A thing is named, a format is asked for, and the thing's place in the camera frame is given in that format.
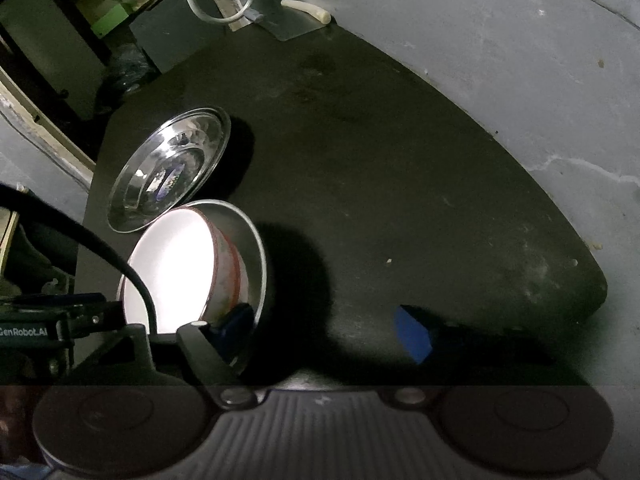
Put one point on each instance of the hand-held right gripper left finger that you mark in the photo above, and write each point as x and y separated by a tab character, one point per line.
235	327

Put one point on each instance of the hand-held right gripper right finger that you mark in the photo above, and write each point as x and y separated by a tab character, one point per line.
413	332

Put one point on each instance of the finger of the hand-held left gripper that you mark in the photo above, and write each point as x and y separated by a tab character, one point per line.
95	315

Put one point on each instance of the steel bowl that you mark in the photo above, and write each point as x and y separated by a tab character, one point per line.
252	265

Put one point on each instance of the large white red-rimmed bowl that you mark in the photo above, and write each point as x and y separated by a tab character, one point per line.
175	265

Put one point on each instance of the steel plate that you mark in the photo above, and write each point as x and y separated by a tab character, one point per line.
170	175

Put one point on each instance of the wooden shelf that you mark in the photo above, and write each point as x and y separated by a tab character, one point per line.
7	240

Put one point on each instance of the black plastic bag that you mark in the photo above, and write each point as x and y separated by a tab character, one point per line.
127	67

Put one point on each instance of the dark door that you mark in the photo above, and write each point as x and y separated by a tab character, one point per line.
55	45

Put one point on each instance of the grey cabinet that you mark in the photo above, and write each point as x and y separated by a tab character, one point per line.
170	35

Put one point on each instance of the green box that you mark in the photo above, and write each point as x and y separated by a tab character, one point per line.
109	20

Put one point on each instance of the metal sheet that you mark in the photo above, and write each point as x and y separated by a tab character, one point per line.
290	25

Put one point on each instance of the white stick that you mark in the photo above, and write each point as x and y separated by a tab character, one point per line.
305	9

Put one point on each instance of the cream door frame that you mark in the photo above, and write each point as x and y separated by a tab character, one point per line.
45	130

